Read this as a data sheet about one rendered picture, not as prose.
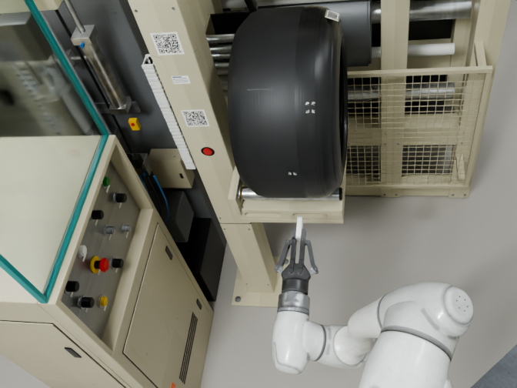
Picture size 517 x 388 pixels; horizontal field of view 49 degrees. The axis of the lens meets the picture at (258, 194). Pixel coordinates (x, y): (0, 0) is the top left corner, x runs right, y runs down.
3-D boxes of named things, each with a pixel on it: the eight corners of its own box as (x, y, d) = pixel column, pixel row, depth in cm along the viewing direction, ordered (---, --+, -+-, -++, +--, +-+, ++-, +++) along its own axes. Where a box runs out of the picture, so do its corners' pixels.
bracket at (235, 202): (233, 215, 198) (227, 199, 190) (248, 128, 220) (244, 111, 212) (242, 215, 197) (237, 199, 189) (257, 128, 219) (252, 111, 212)
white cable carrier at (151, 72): (186, 169, 200) (141, 65, 162) (188, 158, 203) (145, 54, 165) (198, 169, 199) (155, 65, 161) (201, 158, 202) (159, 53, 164)
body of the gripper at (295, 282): (308, 291, 157) (310, 259, 161) (277, 290, 159) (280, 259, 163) (311, 299, 163) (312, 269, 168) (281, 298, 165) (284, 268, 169)
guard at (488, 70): (268, 188, 271) (239, 78, 216) (268, 185, 272) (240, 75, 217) (468, 188, 252) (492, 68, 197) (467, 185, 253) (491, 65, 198)
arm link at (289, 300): (274, 309, 156) (275, 288, 158) (278, 318, 163) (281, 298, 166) (307, 310, 154) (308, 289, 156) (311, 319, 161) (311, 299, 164)
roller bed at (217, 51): (219, 101, 225) (200, 40, 201) (225, 75, 233) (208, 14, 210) (268, 99, 221) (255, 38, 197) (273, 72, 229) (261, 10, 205)
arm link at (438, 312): (383, 275, 116) (360, 334, 110) (444, 256, 101) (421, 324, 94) (431, 309, 119) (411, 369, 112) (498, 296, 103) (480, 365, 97)
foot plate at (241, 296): (231, 306, 272) (230, 303, 270) (239, 255, 287) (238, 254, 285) (287, 308, 266) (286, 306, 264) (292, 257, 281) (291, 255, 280)
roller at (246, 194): (237, 192, 193) (240, 184, 197) (239, 202, 196) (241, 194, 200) (341, 192, 186) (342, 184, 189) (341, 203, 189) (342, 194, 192)
